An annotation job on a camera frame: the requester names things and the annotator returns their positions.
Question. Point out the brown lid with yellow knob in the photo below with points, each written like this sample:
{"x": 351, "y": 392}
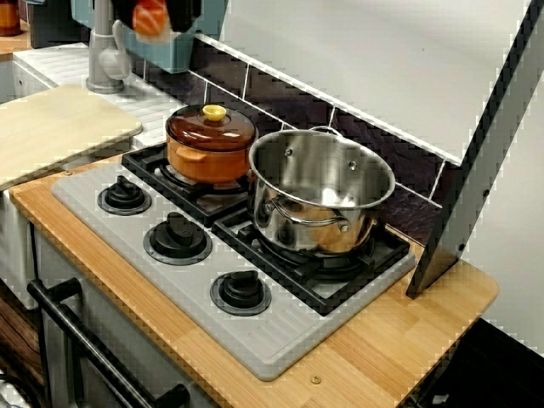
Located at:
{"x": 200, "y": 132}

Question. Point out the light wooden cutting board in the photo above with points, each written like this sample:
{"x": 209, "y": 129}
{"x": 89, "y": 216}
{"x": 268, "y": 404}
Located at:
{"x": 64, "y": 132}

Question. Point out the orange toy pot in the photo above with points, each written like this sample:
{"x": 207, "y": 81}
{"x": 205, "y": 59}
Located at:
{"x": 221, "y": 166}

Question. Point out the amber jar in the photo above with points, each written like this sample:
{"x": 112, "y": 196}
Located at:
{"x": 9, "y": 17}

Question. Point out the black box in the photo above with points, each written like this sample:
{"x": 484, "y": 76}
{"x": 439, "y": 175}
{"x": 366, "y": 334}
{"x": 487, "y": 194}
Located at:
{"x": 51, "y": 25}

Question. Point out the teal dish rack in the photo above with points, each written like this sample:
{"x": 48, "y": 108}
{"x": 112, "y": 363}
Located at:
{"x": 170, "y": 55}

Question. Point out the black stove knob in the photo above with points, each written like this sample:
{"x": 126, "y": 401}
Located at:
{"x": 240, "y": 293}
{"x": 123, "y": 197}
{"x": 176, "y": 238}

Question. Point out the white sink counter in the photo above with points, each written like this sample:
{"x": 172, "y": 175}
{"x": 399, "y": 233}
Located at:
{"x": 55, "y": 64}

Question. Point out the black side panel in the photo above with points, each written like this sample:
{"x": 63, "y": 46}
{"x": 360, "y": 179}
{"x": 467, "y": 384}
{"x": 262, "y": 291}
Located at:
{"x": 438, "y": 263}

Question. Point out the black burner grate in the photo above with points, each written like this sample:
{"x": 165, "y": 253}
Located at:
{"x": 365, "y": 280}
{"x": 132, "y": 161}

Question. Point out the stainless steel pot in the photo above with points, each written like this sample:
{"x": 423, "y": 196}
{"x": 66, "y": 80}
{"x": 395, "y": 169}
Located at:
{"x": 323, "y": 229}

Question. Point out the grey toy faucet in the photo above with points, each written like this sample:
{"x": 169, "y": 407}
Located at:
{"x": 102, "y": 59}

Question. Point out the grey stove top plate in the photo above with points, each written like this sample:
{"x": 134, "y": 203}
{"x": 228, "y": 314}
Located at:
{"x": 255, "y": 336}

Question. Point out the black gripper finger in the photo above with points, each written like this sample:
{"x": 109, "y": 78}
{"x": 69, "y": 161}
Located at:
{"x": 123, "y": 10}
{"x": 183, "y": 15}

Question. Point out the salmon nigiri sushi toy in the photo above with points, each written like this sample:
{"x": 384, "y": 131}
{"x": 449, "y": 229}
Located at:
{"x": 149, "y": 19}

